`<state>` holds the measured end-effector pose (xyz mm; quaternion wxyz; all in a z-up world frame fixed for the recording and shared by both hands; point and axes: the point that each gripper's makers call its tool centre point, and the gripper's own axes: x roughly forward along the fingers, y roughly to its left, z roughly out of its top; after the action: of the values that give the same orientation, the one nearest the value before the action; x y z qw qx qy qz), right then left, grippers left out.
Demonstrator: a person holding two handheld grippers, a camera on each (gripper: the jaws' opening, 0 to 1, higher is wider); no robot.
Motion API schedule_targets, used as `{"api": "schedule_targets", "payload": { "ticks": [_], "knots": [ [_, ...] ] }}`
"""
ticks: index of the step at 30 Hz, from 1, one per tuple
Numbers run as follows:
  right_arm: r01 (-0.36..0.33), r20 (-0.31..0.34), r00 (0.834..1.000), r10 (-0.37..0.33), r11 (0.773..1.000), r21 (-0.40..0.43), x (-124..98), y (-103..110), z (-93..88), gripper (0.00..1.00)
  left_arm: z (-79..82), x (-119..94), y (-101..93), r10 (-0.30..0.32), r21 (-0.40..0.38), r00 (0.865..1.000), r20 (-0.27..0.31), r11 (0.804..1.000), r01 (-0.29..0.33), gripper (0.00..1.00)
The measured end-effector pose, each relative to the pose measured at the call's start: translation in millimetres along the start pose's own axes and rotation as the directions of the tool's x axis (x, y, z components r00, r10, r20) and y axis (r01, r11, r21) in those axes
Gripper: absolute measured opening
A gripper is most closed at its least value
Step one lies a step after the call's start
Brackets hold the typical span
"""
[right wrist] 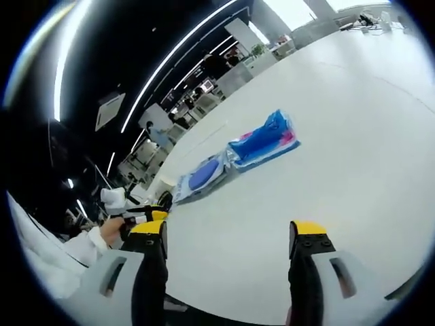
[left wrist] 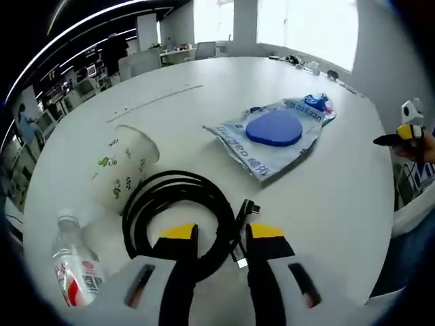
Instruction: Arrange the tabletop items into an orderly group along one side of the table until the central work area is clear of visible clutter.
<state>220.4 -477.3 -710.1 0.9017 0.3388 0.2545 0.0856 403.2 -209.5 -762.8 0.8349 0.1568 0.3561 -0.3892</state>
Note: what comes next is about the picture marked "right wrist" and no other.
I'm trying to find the ceiling air conditioner unit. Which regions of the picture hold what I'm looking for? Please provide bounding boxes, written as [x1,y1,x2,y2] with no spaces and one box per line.
[94,91,127,132]

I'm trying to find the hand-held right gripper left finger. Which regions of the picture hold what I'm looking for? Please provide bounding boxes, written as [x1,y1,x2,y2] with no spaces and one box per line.
[56,220,170,326]

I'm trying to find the black cable loop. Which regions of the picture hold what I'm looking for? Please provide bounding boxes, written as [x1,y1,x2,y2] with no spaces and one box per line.
[156,189,175,211]

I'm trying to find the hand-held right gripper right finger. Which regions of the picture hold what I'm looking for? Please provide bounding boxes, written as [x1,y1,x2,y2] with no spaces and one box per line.
[288,219,405,326]

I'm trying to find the small devices on tabletop edge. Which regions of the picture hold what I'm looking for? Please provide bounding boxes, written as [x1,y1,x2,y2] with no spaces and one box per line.
[339,9,411,35]

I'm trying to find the blue plastic bag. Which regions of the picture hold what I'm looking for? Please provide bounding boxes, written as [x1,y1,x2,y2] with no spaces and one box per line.
[226,108,302,171]

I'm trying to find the person's left hand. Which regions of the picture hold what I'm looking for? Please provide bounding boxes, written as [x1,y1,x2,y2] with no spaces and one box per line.
[101,216,133,249]

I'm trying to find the clear bag with blue disc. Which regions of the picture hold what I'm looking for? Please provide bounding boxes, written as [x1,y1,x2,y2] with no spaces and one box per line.
[174,153,236,205]

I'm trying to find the green potted plant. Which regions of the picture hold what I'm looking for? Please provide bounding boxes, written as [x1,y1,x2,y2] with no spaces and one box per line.
[250,43,268,59]

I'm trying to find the white tabletop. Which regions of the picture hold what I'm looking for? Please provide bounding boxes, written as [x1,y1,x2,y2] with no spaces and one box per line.
[118,18,435,326]

